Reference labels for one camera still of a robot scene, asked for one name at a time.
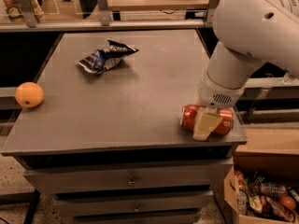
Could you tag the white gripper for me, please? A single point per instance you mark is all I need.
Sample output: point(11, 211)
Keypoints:
point(215, 92)

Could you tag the red coke can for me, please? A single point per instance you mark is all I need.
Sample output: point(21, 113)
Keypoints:
point(189, 113)

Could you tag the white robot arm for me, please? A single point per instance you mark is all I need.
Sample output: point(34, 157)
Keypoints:
point(250, 33)

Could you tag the cardboard box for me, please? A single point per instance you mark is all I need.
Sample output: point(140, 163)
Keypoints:
point(248, 168)

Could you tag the clear plastic bottle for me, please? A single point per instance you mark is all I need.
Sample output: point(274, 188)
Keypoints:
point(268, 189)

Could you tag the grey drawer cabinet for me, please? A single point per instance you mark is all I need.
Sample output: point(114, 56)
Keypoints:
point(92, 132)

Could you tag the brown snack packet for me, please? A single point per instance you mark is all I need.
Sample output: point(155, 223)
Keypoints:
point(268, 207)

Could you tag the red apple in box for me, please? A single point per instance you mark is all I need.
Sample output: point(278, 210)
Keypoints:
point(288, 202)

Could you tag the crumpled blue chip bag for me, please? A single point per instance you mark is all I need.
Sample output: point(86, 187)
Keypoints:
point(102, 60)

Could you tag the orange fruit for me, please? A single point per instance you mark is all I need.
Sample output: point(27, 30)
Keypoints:
point(29, 94)

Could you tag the top drawer metal handle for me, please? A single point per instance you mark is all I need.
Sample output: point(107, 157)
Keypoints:
point(131, 181)

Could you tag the metal railing post right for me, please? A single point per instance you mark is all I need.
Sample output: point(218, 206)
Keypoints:
point(212, 4)

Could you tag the metal railing post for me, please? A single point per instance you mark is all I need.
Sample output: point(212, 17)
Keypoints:
point(28, 13)
point(103, 12)
point(212, 4)

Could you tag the metal railing post middle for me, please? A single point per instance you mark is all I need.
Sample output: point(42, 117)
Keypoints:
point(103, 12)

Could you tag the metal railing post left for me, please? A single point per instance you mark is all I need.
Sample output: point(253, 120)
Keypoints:
point(28, 13)

